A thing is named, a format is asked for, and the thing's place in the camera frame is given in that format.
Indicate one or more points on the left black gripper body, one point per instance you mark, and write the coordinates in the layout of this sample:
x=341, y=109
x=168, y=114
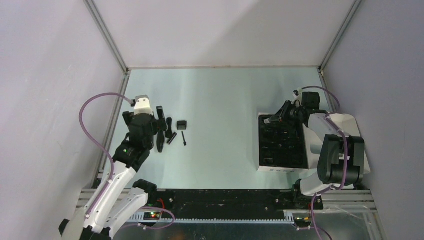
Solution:
x=154, y=124

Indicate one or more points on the white box with black tray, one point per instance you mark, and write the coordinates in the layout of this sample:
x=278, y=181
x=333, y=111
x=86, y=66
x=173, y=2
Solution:
x=281, y=146

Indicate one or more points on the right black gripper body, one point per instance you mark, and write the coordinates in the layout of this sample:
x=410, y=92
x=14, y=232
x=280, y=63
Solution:
x=293, y=114

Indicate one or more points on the black white trimmer attachment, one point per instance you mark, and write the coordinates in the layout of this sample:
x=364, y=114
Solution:
x=171, y=139

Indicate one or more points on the white box lid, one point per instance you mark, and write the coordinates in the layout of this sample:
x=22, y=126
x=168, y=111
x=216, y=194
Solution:
x=359, y=132

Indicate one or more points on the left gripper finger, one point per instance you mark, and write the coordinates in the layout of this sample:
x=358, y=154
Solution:
x=128, y=117
x=161, y=122

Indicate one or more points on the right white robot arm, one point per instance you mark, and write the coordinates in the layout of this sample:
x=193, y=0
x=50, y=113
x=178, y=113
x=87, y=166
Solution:
x=342, y=159

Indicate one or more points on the black silver hair clipper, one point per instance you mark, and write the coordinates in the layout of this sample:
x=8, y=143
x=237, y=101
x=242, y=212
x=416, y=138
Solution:
x=160, y=140

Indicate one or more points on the black comb guard attachment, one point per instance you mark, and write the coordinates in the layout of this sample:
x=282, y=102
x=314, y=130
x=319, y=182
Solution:
x=181, y=125

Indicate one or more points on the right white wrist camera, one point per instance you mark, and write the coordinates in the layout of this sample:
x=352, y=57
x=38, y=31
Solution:
x=297, y=92

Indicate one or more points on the small black cleaning brush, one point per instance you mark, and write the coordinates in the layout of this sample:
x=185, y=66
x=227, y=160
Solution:
x=184, y=139

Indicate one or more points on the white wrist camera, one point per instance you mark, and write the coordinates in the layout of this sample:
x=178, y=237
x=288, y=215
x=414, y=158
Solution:
x=297, y=92
x=142, y=105

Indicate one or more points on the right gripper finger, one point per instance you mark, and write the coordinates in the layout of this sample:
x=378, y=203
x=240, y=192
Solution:
x=278, y=117
x=284, y=112

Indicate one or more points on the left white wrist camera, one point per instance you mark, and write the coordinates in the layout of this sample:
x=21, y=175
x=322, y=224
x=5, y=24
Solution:
x=142, y=105

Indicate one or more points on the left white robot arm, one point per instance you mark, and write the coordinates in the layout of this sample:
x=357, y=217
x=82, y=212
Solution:
x=103, y=216

